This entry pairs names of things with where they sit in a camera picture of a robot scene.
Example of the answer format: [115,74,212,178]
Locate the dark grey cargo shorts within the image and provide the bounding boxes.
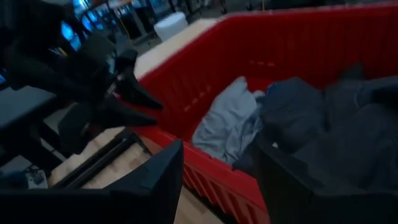
[232,61,398,195]

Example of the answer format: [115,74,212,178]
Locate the glowing blue screen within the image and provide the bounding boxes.
[79,9,103,32]
[60,21,83,52]

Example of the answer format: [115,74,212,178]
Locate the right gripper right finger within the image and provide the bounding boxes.
[256,138,315,224]

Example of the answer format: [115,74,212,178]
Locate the beige wooden desk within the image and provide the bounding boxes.
[132,17,226,81]

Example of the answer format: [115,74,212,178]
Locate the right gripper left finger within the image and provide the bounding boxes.
[102,139,185,224]

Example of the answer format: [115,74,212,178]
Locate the white round container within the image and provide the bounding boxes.
[153,11,190,42]

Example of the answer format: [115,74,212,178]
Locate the white printed paper booklet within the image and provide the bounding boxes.
[24,169,50,190]

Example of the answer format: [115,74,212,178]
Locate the dark grey side desk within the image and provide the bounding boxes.
[0,85,59,131]

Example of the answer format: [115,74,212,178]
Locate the light grey garment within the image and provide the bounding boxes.
[191,75,266,166]

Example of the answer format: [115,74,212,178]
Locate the red plastic laundry bin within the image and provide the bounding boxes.
[132,2,398,224]

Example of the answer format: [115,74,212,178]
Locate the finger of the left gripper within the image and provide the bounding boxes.
[101,101,159,128]
[116,68,165,110]

